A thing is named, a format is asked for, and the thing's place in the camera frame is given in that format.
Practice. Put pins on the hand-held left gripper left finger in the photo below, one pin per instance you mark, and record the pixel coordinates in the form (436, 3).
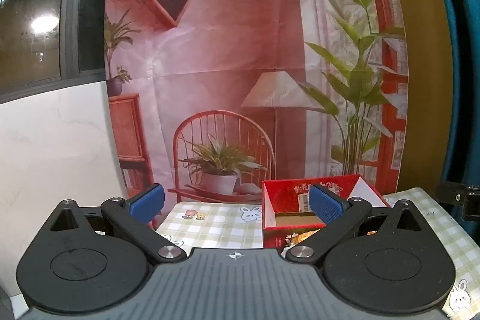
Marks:
(147, 200)

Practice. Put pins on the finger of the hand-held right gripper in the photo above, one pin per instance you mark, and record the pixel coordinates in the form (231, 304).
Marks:
(452, 194)

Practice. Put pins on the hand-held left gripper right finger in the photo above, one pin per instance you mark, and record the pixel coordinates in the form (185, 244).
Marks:
(325, 205)

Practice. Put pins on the red strawberry print box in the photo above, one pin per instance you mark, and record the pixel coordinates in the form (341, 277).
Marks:
(277, 192)

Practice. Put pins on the green plaid tablecloth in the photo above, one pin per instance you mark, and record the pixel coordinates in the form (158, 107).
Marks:
(210, 226)

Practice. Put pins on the teal curtain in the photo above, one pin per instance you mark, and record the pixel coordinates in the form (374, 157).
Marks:
(465, 42)

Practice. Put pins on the dark framed window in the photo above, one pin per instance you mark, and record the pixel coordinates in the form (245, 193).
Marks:
(30, 5)

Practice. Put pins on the printed wall backdrop cloth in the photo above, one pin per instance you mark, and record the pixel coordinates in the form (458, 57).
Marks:
(225, 42)

